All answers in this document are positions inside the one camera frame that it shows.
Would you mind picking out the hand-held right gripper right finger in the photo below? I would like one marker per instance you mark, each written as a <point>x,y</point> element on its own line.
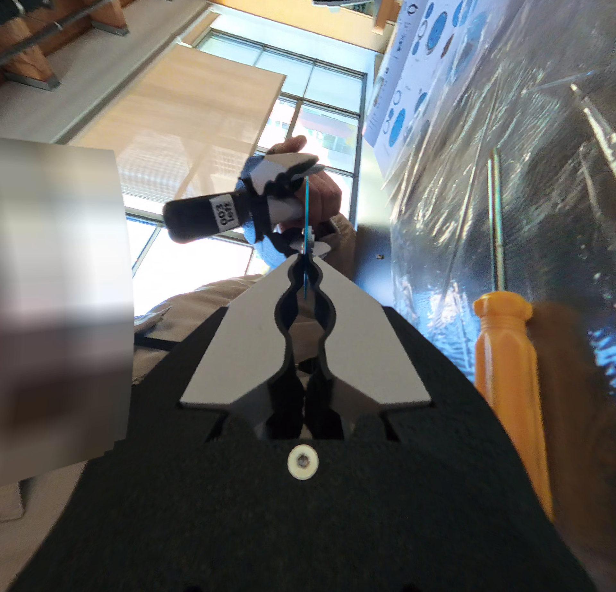
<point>375,361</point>

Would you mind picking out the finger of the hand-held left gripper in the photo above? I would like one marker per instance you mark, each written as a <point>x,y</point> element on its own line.
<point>284,214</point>
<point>274,168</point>

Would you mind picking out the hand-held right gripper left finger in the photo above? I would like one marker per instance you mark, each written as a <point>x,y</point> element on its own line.
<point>231,361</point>

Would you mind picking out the blue round metal disc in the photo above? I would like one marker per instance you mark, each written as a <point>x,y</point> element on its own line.
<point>306,202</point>

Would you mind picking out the person's left forearm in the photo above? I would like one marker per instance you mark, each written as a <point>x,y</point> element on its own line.
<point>341,245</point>

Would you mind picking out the person's left hand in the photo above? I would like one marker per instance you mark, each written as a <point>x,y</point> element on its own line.
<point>325,197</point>

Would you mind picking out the large window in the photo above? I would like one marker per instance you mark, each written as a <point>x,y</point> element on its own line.
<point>327,86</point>

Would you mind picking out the beige roller blind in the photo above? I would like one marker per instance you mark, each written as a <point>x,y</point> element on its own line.
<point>192,110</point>

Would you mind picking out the white assembly guide sheet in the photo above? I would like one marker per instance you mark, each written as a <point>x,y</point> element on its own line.
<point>378,106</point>

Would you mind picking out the clear plastic bag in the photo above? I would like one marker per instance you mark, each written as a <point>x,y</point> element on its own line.
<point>529,192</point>

